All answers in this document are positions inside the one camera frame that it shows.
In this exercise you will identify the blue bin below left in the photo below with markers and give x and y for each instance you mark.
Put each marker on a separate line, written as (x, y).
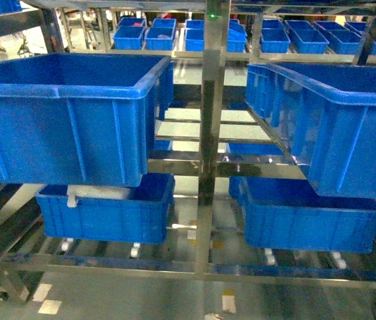
(140, 218)

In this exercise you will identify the blue bin below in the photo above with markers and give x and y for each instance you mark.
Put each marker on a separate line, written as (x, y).
(140, 218)
(288, 214)

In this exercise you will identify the blue bin below right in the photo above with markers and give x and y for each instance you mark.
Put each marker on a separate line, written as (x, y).
(288, 214)

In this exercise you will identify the big blue bin front left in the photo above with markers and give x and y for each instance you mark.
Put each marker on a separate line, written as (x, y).
(81, 119)

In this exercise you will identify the big blue bin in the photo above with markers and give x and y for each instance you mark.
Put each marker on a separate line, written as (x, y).
(81, 119)
(325, 115)

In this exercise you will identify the big blue bin front right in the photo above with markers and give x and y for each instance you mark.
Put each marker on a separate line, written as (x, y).
(325, 115)

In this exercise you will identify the central steel rack post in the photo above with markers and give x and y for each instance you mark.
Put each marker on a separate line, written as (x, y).
(217, 14)

